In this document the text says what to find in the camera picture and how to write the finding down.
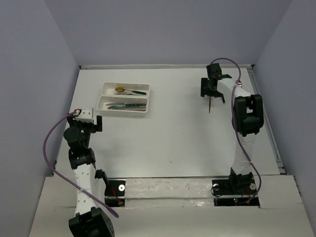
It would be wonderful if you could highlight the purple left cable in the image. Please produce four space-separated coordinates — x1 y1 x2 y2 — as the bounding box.
43 110 119 218

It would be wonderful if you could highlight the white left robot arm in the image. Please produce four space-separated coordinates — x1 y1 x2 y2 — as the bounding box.
63 115 115 237

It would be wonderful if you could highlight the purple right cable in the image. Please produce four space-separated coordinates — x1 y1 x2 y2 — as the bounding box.
211 58 262 200

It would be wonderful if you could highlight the steel knife dark marbled handle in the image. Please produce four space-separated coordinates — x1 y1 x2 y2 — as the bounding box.
104 103 147 107

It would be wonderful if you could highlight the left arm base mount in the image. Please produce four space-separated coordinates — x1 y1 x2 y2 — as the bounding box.
104 179 126 207

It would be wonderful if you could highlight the beige plastic spoon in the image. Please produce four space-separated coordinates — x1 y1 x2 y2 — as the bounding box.
115 91 140 96

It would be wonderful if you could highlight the purple cable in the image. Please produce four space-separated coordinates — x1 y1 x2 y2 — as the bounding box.
211 58 262 200
43 110 119 218

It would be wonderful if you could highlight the teal plastic knife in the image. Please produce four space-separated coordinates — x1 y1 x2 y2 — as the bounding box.
122 105 147 109

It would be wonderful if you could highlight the white near tray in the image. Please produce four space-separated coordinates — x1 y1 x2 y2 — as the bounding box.
96 96 149 117

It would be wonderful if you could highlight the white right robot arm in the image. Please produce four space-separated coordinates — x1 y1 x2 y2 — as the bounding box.
200 63 264 198

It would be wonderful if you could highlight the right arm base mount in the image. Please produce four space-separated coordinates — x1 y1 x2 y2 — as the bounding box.
210 179 260 207

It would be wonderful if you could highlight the gold spoon green handle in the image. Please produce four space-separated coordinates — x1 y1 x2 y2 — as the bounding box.
115 87 147 95

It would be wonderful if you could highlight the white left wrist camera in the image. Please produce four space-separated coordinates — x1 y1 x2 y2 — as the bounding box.
74 107 93 123

